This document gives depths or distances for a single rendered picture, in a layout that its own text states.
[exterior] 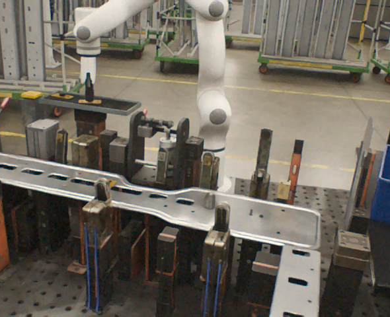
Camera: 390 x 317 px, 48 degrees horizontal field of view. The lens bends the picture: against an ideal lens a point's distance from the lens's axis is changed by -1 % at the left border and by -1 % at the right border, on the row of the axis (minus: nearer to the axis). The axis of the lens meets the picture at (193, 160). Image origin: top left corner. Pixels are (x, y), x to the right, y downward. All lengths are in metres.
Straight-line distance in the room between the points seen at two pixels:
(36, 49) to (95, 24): 3.99
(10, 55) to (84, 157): 4.17
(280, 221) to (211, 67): 0.67
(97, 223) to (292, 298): 0.54
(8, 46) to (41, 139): 4.07
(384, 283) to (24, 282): 1.06
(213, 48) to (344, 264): 0.90
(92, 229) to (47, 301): 0.32
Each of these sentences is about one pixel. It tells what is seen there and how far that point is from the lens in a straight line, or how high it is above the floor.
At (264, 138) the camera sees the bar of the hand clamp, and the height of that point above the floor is 1.20.
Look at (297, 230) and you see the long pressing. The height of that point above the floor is 1.00.
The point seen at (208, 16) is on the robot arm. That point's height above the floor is 1.51.
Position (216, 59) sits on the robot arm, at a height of 1.35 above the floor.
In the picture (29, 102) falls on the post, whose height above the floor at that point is 1.13.
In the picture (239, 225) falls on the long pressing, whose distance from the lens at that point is 1.25.
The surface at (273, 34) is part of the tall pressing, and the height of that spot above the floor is 0.68.
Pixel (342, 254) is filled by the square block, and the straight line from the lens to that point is 1.15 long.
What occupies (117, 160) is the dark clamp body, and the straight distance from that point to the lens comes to 1.56.
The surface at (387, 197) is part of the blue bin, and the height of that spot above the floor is 1.11.
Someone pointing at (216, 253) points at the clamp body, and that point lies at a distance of 1.10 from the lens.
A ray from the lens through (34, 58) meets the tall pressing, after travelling 5.56.
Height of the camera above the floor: 1.65
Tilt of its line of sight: 24 degrees down
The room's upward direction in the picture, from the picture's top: 4 degrees clockwise
